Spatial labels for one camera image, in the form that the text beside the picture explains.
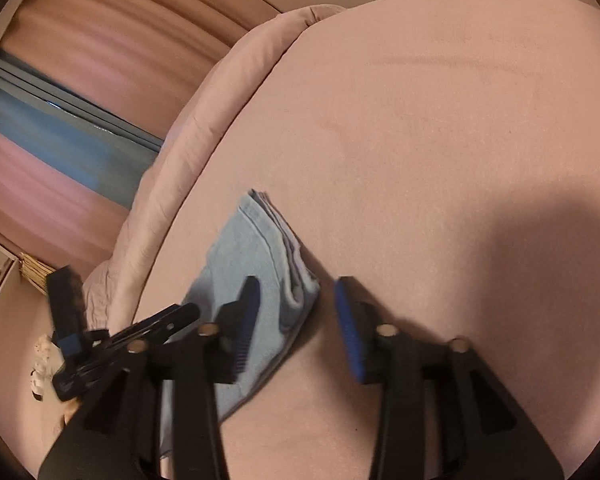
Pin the pink curtain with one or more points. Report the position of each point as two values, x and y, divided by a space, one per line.
141 60

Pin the blue grey curtain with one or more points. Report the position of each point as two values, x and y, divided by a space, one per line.
78 138

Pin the light blue denim pants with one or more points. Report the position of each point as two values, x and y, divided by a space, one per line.
256 241

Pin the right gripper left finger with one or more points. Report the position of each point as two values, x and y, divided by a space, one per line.
114 433

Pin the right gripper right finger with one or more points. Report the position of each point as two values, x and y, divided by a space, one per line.
444 414

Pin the white plush toy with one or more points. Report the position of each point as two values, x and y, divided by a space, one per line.
47 360

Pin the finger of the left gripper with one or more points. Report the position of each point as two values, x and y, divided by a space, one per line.
156 329

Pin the yellow tassel fringe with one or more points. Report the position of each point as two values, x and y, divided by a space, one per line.
35 271

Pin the pink duvet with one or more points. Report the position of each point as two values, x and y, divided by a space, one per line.
112 291

